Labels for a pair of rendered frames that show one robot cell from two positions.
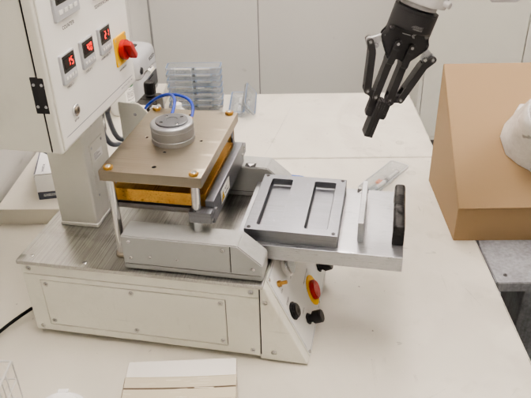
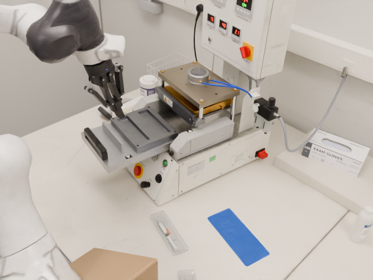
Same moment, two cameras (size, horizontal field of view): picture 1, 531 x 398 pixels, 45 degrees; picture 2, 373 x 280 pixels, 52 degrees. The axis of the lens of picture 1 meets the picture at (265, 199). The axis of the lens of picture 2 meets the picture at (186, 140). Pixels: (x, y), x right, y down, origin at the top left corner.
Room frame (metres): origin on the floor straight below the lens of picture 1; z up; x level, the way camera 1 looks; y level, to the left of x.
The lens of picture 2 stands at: (1.88, -0.78, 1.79)
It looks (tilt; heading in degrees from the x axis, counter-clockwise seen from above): 37 degrees down; 132
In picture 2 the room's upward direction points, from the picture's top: 3 degrees clockwise
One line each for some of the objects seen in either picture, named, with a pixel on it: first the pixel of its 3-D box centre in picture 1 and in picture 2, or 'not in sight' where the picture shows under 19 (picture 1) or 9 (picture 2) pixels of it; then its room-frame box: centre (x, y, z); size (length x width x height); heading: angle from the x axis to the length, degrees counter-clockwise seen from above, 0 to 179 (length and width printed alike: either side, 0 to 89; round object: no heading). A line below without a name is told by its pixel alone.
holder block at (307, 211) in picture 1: (298, 208); (143, 128); (1.02, -0.06, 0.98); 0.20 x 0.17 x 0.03; 168
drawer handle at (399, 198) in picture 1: (398, 212); (95, 143); (0.98, -0.24, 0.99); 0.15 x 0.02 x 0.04; 168
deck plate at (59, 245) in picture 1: (166, 220); (202, 119); (1.07, 0.20, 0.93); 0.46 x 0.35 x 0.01; 78
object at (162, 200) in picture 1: (177, 158); (198, 91); (1.07, 0.16, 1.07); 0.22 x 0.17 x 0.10; 168
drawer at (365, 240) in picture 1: (323, 215); (132, 134); (1.01, -0.11, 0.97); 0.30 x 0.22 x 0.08; 78
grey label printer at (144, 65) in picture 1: (116, 72); not in sight; (2.06, 0.49, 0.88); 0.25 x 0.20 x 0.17; 82
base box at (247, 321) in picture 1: (192, 254); (195, 142); (1.08, 0.15, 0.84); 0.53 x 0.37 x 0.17; 78
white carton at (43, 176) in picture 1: (64, 163); (334, 151); (1.50, 0.53, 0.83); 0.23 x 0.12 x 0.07; 10
